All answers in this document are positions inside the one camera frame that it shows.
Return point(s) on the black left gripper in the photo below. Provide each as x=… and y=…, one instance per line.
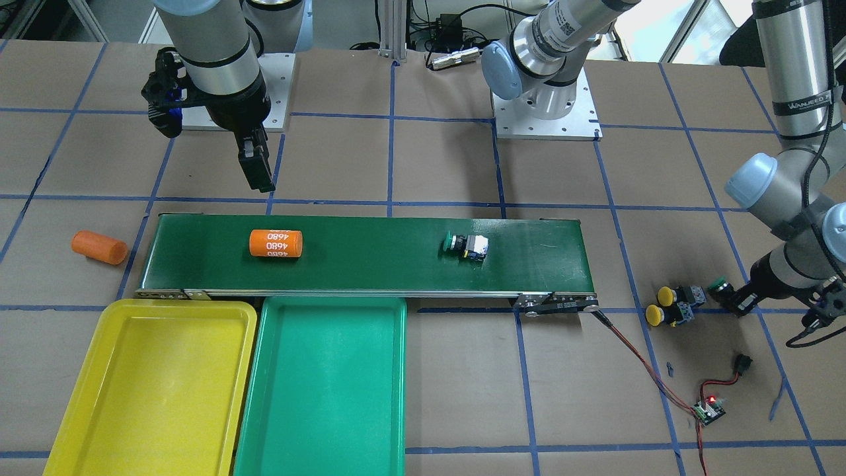
x=772, y=275

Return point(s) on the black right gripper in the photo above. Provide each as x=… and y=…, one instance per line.
x=240, y=108

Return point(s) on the orange cylinder with white print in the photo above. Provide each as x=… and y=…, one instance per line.
x=282, y=243

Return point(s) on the plain orange cylinder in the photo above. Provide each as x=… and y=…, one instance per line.
x=99, y=247

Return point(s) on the green push button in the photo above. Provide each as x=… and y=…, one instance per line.
x=721, y=292
x=471, y=247

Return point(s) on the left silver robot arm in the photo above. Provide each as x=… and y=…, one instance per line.
x=785, y=191

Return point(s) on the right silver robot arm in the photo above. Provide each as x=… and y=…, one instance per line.
x=230, y=67

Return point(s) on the yellow push button upper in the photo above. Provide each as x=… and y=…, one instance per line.
x=695, y=296

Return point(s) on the yellow push button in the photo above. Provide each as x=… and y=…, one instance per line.
x=672, y=315
x=695, y=296

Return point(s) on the yellow push button lower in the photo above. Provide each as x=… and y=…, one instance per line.
x=672, y=315

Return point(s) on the small motor controller board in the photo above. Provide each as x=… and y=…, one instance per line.
x=709, y=409

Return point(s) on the green conveyor belt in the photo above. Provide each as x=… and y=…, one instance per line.
x=541, y=266

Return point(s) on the yellow plastic tray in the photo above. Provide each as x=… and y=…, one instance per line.
x=160, y=391

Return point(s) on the green plastic tray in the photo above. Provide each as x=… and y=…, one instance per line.
x=326, y=391

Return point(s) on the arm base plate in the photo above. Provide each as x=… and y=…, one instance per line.
x=546, y=112
x=278, y=71

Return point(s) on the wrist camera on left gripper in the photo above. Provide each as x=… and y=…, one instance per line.
x=825, y=304

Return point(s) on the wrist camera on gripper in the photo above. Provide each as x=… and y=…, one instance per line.
x=825, y=304
x=163, y=94

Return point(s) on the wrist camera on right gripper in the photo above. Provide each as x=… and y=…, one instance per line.
x=163, y=94

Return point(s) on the aluminium frame post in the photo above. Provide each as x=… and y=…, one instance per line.
x=393, y=29

